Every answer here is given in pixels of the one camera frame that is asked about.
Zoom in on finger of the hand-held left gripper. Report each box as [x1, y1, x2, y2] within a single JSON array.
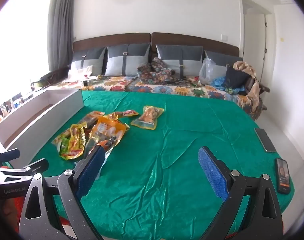
[[0, 148, 21, 164], [17, 158, 50, 179]]

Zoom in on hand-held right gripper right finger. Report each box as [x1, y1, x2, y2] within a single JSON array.
[[197, 146, 284, 240]]

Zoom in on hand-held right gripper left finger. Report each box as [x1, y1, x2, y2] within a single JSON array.
[[18, 145, 106, 240]]

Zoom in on yellow red snack packet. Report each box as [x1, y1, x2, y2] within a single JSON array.
[[60, 121, 89, 160]]

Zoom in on green snack packet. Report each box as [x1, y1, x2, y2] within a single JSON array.
[[58, 135, 72, 155]]

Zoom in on large orange snack packet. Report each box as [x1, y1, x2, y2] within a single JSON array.
[[88, 116, 130, 153]]

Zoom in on clear orange snack packet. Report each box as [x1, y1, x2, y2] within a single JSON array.
[[78, 110, 110, 128]]

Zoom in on white cardboard box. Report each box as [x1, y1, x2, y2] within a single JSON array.
[[0, 89, 85, 169]]

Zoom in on long orange red snack packet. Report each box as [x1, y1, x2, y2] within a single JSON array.
[[108, 109, 140, 118]]

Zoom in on yellow packet of brown meat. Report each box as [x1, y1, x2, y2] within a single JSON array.
[[131, 105, 165, 130]]

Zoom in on person's orange red clothing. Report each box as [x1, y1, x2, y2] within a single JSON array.
[[2, 197, 25, 233]]

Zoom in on green satin cloth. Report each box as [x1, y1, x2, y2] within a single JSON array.
[[42, 90, 295, 240]]

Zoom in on grey smartphone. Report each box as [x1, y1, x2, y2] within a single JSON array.
[[254, 128, 277, 153]]

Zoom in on black smartphone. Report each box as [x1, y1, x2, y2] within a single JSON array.
[[275, 158, 291, 194]]

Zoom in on floral window seat cushion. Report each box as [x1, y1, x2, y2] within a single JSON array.
[[31, 67, 70, 90]]

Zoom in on floral bedsheet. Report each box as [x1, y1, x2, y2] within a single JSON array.
[[46, 75, 265, 120]]

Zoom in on beige patterned cloth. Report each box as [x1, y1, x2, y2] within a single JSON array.
[[233, 61, 263, 113]]

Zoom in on dark wooden chair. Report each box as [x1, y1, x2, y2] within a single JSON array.
[[247, 76, 271, 112]]

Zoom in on black bag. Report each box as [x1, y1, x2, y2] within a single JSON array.
[[222, 67, 251, 95]]

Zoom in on grey two-tone cushion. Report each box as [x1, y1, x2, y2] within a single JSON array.
[[204, 50, 242, 69], [71, 47, 107, 77], [105, 43, 152, 77], [155, 44, 204, 78]]

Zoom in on window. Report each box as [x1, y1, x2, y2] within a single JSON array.
[[0, 0, 55, 105]]

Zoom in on dark floral folded blanket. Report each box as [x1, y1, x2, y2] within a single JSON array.
[[136, 57, 192, 85]]

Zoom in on white door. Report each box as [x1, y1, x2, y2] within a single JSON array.
[[243, 12, 267, 92]]

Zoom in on brown headboard panel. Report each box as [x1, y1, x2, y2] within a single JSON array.
[[73, 32, 152, 54], [152, 32, 240, 57]]

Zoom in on grey curtain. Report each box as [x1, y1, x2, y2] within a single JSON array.
[[47, 0, 76, 73]]

